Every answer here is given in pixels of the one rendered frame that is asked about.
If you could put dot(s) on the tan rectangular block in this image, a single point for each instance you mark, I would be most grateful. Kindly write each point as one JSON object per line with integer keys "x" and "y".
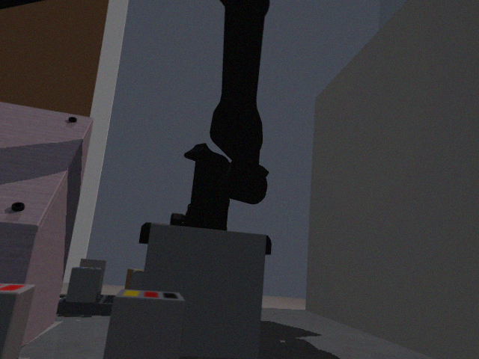
{"x": 128, "y": 277}

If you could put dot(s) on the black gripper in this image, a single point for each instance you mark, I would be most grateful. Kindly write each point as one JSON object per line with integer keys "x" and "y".
{"x": 208, "y": 209}

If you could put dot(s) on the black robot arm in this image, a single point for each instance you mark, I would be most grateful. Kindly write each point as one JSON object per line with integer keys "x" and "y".
{"x": 236, "y": 126}

